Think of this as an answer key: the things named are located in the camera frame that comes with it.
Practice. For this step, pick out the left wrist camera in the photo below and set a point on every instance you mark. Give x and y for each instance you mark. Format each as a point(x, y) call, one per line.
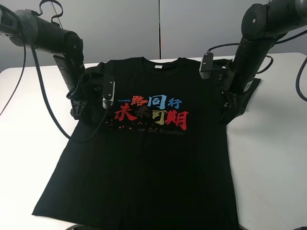
point(108, 91)

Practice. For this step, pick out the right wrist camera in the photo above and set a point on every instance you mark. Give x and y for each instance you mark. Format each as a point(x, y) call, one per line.
point(206, 65)

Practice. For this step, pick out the black printed t-shirt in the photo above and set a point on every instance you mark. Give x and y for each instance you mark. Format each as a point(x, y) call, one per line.
point(160, 160)

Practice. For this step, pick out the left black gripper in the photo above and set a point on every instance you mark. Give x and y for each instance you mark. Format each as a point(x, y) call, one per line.
point(84, 98)

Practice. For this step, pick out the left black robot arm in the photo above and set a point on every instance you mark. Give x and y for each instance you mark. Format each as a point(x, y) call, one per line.
point(26, 28)

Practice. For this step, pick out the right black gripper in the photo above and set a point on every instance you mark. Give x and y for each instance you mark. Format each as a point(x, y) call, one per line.
point(226, 77)

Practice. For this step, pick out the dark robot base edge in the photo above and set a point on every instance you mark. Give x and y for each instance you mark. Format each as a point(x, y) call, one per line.
point(74, 227)

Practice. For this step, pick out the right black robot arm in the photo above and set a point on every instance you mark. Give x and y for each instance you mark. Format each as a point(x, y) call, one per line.
point(262, 27)

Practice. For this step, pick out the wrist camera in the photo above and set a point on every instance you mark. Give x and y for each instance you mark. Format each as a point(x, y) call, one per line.
point(108, 91)
point(206, 65)

